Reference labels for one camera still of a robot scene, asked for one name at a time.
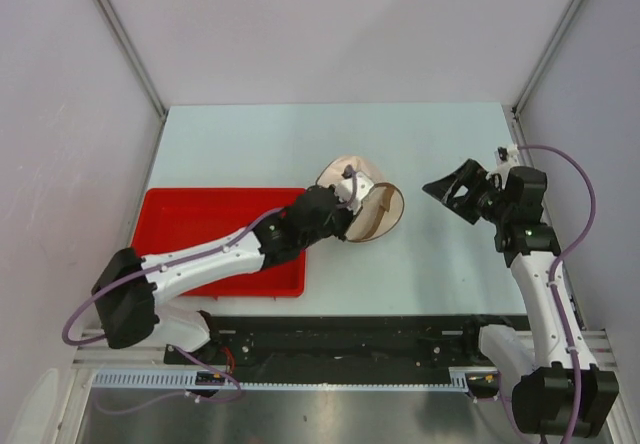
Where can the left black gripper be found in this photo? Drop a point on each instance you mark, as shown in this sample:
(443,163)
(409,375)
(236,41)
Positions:
(342,231)

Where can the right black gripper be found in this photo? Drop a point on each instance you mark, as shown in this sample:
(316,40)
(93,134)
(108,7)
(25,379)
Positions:
(472,176)

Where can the beige mesh laundry bag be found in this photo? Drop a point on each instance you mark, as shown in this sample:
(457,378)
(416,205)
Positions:
(384,206)

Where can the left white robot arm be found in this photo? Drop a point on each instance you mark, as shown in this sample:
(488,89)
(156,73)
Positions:
(132,287)

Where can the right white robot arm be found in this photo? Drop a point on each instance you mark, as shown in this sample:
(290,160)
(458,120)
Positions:
(556,388)

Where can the red plastic tray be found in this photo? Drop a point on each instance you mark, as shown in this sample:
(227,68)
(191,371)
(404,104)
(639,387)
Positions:
(177,218)

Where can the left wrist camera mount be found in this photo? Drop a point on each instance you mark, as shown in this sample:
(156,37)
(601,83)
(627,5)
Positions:
(353,191)

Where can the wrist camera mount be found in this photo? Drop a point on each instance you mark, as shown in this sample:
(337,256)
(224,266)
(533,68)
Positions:
(508,156)
(353,191)

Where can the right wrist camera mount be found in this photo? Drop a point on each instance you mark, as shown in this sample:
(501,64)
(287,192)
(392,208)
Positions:
(508,156)

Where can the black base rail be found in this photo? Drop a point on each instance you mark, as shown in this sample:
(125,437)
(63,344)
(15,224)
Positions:
(432,340)

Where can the white slotted cable duct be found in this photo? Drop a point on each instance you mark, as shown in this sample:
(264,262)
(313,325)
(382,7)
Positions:
(192,379)

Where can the right aluminium corner post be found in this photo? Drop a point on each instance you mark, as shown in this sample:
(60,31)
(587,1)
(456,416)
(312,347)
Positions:
(549,52)

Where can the aluminium corner post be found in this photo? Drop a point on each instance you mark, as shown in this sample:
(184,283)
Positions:
(549,52)
(116,27)

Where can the left aluminium corner post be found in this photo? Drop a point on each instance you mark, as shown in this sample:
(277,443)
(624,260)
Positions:
(116,27)

